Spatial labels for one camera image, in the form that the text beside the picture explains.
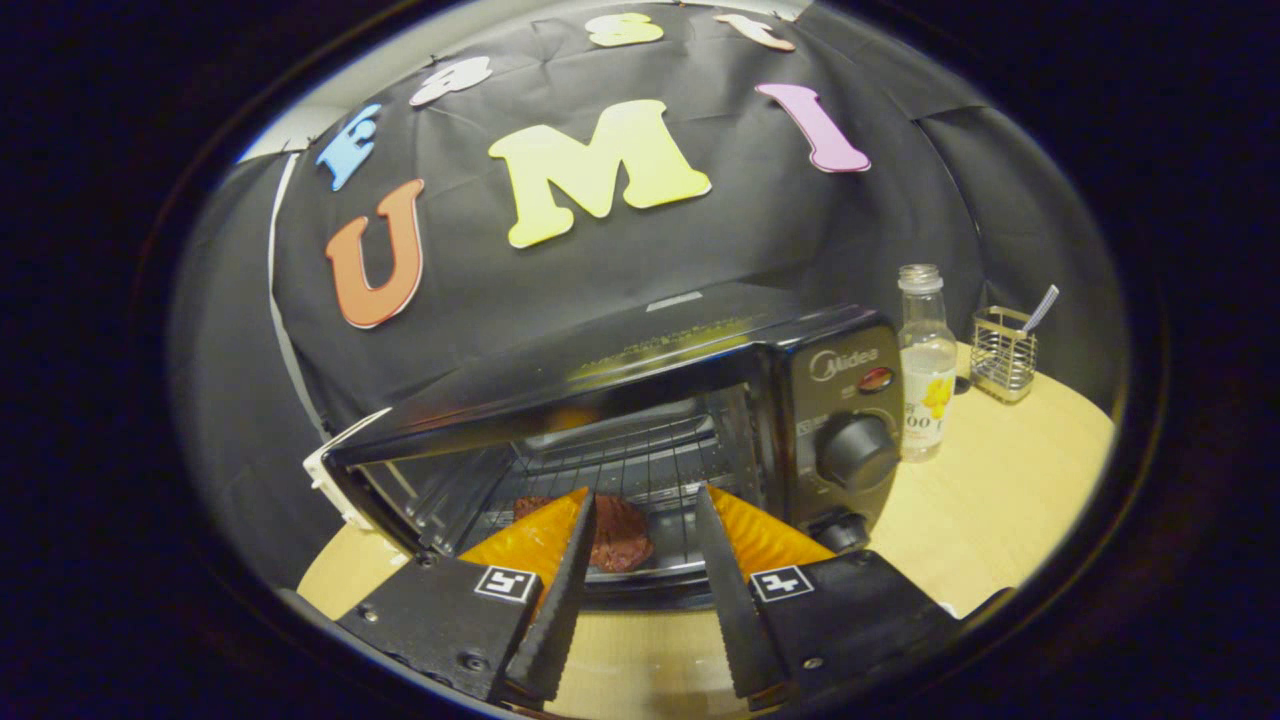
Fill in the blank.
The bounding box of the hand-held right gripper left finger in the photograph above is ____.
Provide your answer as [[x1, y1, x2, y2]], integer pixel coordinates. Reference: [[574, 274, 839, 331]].
[[337, 487, 599, 703]]

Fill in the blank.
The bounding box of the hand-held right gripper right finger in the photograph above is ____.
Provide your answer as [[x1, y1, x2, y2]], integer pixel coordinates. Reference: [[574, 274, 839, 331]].
[[694, 484, 961, 701]]

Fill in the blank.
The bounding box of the brown meat slice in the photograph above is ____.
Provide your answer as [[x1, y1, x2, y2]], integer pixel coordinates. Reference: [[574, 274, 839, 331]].
[[513, 495, 656, 573]]

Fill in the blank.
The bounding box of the black electric oven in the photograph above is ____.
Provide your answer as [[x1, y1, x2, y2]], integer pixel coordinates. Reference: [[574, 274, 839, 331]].
[[320, 283, 906, 611]]

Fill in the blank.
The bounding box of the metal oven rack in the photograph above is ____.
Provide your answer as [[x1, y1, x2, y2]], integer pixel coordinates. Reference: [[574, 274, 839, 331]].
[[480, 410, 751, 581]]

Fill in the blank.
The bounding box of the clear glass bottle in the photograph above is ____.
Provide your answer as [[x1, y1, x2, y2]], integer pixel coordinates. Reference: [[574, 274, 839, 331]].
[[897, 264, 959, 463]]

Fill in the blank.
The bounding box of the silver utensil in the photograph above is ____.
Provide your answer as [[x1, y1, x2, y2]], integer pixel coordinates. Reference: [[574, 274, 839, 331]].
[[1020, 285, 1059, 336]]

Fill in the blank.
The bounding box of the metal wire holder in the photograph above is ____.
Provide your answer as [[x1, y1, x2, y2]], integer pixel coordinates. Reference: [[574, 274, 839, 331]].
[[970, 305, 1039, 403]]

